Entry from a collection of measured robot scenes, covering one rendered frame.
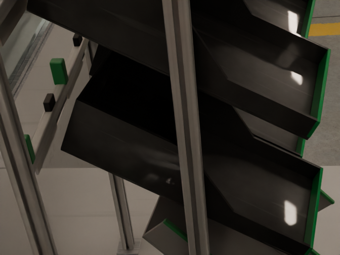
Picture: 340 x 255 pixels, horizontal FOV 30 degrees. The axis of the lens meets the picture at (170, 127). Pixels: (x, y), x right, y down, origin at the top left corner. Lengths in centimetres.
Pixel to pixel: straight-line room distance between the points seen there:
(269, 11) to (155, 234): 29
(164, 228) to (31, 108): 93
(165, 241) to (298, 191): 17
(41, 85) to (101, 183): 45
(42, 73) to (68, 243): 65
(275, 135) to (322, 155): 190
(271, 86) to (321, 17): 318
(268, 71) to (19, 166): 26
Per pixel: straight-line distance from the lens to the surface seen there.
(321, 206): 102
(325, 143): 279
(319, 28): 367
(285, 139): 83
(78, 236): 122
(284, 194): 74
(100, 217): 124
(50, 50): 184
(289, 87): 63
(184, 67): 53
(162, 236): 72
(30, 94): 165
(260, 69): 63
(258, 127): 83
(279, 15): 76
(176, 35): 52
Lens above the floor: 170
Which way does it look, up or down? 36 degrees down
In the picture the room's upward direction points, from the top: 7 degrees counter-clockwise
